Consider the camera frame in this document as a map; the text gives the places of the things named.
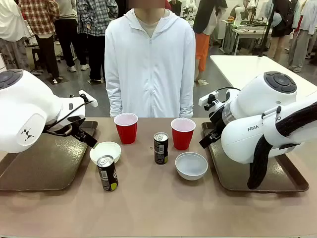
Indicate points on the black stool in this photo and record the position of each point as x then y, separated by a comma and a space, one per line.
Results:
37, 57

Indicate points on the red plastic party cup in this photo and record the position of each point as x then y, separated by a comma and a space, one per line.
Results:
125, 134
182, 137

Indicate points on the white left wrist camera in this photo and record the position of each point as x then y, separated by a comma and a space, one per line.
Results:
88, 99

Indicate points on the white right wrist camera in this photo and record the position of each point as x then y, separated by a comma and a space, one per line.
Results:
206, 98

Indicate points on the person in white hoodie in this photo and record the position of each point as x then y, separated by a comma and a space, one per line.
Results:
149, 74

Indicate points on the black drink can white text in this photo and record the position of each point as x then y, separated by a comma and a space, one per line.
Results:
161, 151

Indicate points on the person's right forearm white sleeve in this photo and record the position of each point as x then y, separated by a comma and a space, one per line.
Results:
115, 101

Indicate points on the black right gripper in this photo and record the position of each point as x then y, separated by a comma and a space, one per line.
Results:
217, 120

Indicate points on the bystander in red plaid shirt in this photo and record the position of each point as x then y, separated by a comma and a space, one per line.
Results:
37, 15

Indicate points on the white folding table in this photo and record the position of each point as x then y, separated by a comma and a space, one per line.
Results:
247, 69

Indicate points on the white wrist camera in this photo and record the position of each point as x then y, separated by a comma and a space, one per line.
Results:
206, 98
88, 99

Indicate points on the brown plastic serving tray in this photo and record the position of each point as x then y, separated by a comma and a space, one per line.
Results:
232, 174
49, 161

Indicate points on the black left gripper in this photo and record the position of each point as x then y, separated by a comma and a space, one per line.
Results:
78, 132

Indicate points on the person's left forearm white sleeve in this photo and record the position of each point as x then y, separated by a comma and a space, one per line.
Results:
187, 101

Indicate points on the bystander black top beige trousers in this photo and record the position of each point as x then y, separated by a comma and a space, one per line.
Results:
280, 37

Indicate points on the white plastic bowl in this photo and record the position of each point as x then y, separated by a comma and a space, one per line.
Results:
107, 148

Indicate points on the bystander in light blue shirt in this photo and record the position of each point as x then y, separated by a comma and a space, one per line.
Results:
304, 37

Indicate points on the black tripod pole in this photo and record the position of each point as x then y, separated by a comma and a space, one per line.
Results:
266, 32

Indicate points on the bystander in grey plaid shirt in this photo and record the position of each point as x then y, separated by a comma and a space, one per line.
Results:
96, 17

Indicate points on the grey plastic bowl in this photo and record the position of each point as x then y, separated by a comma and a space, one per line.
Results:
191, 167

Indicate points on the bystander in beige top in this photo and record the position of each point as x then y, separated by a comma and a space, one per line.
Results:
67, 37

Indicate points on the bystander in orange trousers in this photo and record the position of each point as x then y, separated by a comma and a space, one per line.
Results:
201, 49

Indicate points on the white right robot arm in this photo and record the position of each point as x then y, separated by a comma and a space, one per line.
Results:
260, 111

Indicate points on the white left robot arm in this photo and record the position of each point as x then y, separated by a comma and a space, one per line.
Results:
24, 111

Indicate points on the black Pepsi can green label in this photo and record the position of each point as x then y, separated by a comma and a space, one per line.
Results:
107, 176

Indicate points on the bystander in white garment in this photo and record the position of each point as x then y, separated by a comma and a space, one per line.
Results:
10, 19

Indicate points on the white workbench with equipment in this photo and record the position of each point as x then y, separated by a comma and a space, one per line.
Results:
242, 32

